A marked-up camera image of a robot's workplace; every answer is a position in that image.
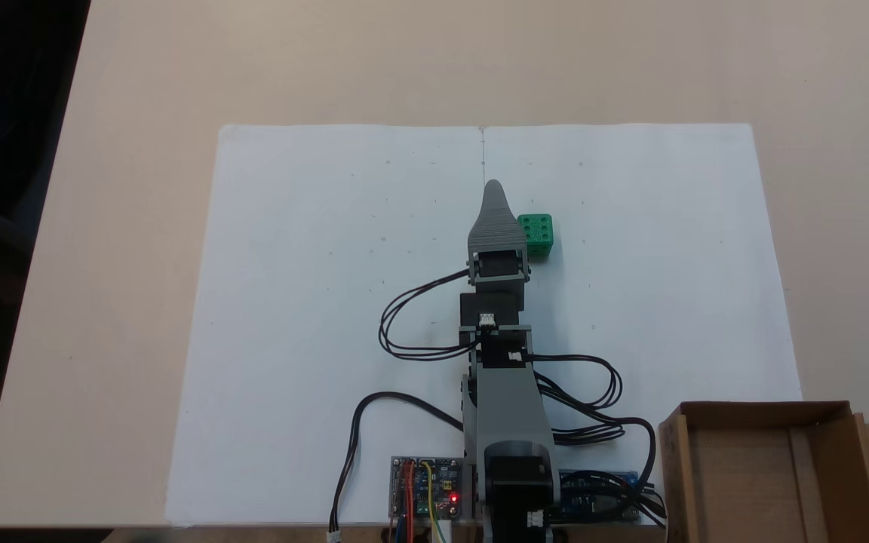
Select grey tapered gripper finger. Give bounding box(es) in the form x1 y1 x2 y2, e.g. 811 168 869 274
467 179 530 250

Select green dice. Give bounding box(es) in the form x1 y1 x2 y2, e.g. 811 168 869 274
517 213 554 259

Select white paper sheet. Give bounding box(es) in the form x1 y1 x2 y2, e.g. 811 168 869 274
165 124 490 527
480 123 805 527

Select blue circuit board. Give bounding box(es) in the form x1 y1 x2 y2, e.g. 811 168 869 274
555 469 643 523

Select brown cardboard box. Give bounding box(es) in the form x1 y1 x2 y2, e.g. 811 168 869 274
657 400 869 543

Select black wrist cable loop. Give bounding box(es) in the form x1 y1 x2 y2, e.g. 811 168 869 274
379 269 481 360

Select black elbow cable loop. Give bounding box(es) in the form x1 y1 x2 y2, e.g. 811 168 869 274
524 353 625 446

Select black cable with white plug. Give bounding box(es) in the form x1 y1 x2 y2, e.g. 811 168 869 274
328 391 465 542

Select circuit board with coloured wires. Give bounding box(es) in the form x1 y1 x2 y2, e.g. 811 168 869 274
389 456 466 523

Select black base cable bundle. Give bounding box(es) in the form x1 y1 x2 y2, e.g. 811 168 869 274
551 417 668 526

